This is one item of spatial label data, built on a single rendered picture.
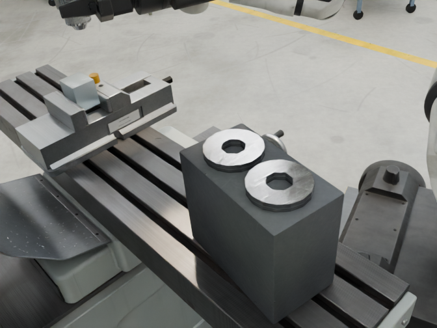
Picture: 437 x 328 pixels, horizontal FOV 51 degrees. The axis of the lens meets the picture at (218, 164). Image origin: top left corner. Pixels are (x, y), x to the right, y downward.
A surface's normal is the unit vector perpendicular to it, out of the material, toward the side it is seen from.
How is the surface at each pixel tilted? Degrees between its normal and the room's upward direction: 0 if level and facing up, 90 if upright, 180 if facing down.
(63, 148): 90
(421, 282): 0
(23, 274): 0
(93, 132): 90
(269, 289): 90
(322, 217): 90
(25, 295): 0
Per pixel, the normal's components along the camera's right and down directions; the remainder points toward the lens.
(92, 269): 0.69, 0.41
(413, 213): -0.07, -0.78
